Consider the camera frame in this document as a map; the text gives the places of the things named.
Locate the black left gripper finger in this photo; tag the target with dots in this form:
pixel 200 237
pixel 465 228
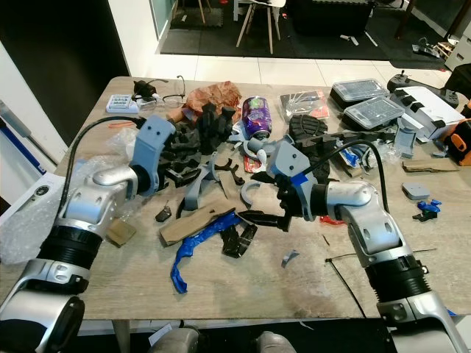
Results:
pixel 203 125
pixel 224 129

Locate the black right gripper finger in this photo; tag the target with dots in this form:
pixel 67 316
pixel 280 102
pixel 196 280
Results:
pixel 265 219
pixel 265 177

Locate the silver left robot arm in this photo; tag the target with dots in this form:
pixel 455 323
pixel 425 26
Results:
pixel 88 209

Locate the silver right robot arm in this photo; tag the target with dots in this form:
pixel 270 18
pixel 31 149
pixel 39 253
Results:
pixel 375 220

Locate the crumpled brown paper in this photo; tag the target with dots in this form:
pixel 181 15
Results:
pixel 213 95

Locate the grey printed forked part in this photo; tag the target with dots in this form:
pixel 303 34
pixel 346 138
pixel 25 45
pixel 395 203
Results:
pixel 199 187

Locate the purple drink can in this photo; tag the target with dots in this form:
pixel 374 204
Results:
pixel 257 118

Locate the thin-framed eyeglasses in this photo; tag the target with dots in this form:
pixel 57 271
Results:
pixel 171 100

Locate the small red plastic piece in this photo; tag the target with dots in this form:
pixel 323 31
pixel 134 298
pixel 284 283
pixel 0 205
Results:
pixel 333 219

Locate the tiny grey curved piece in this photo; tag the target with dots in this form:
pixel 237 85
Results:
pixel 290 257

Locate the small black key fob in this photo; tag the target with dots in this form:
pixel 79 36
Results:
pixel 165 214

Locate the long brown cardboard piece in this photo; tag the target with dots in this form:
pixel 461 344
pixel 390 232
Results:
pixel 191 219

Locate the black ribbed printed part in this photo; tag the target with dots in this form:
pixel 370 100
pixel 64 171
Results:
pixel 307 129

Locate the blue printed plastic part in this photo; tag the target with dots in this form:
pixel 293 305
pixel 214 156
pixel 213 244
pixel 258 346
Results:
pixel 191 246

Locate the small white box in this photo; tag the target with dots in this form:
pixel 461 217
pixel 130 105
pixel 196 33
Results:
pixel 121 104

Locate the clear packet with red print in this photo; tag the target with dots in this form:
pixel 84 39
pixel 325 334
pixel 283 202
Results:
pixel 303 103

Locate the black zip tie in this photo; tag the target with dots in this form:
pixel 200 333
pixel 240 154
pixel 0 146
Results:
pixel 342 283

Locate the small tan cardboard square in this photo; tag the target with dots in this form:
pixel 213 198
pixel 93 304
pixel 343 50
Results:
pixel 121 232

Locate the clear lidded plastic parts box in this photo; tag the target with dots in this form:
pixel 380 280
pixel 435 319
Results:
pixel 374 112
pixel 360 90

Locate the small grey rounded block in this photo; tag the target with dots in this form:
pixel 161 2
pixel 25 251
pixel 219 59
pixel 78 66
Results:
pixel 416 190

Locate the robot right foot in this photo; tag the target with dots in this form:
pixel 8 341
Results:
pixel 276 342

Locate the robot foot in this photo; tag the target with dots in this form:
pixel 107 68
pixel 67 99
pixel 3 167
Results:
pixel 176 340
pixel 276 342

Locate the white chair with wooden legs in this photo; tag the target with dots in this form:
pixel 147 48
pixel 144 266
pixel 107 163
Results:
pixel 261 6

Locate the small blue printed part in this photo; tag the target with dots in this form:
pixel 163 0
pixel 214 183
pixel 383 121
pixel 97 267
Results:
pixel 428 209

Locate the flat brown cardboard strip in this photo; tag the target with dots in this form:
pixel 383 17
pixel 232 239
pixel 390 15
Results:
pixel 430 165

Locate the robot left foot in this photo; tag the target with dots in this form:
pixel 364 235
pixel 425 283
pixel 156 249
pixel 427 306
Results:
pixel 176 340

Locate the black cabinet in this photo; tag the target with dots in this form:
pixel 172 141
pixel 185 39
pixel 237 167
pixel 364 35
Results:
pixel 327 15

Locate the white carton box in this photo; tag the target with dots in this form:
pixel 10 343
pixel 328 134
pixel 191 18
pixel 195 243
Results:
pixel 430 109

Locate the black remote controller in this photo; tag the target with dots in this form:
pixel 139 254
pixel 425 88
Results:
pixel 405 79

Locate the clear bubble wrap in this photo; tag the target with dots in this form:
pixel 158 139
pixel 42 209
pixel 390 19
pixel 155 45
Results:
pixel 26 235

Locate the orange and black tool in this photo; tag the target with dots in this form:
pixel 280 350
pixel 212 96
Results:
pixel 460 143

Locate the white drawer unit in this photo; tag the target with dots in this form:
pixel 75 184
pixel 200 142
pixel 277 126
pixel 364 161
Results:
pixel 458 51

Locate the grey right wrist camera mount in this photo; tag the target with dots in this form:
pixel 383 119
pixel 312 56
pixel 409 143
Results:
pixel 287 163

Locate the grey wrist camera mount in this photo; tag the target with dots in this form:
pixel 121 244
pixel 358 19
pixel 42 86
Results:
pixel 287 163
pixel 153 143

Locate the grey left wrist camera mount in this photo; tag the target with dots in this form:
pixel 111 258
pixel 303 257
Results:
pixel 153 143

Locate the small black printed bracket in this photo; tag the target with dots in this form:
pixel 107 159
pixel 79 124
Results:
pixel 239 241

